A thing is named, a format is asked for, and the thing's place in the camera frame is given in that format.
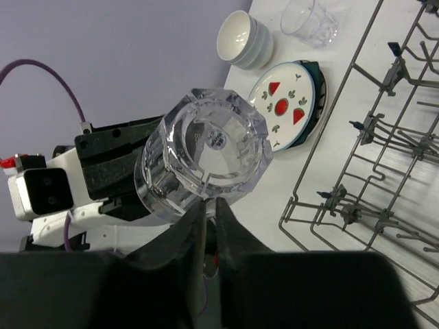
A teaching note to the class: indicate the clear textured glass front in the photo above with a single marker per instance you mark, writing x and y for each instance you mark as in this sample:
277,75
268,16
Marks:
212,144

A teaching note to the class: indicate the dark teal square plate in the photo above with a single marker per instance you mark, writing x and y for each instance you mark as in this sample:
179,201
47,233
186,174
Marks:
313,68

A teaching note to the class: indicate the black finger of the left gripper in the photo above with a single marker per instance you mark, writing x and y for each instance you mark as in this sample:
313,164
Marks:
107,157

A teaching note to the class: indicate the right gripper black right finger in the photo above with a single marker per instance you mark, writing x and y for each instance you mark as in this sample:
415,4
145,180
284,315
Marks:
260,288

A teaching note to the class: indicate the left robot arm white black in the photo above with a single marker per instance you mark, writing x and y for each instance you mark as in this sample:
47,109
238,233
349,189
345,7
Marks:
113,234

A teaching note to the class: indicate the white ribbed bowl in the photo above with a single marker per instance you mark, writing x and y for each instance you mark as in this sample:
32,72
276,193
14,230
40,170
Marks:
236,36
255,53
264,54

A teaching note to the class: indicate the clear textured glass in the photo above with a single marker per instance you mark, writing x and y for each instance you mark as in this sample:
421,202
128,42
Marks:
310,22
212,144

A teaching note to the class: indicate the grey wire dish rack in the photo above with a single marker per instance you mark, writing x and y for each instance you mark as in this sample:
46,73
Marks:
370,181

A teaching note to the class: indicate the white plate red strawberries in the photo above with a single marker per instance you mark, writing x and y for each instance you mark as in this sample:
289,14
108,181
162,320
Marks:
284,96

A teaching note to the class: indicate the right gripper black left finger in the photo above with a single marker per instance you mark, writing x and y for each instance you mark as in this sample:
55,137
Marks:
156,286

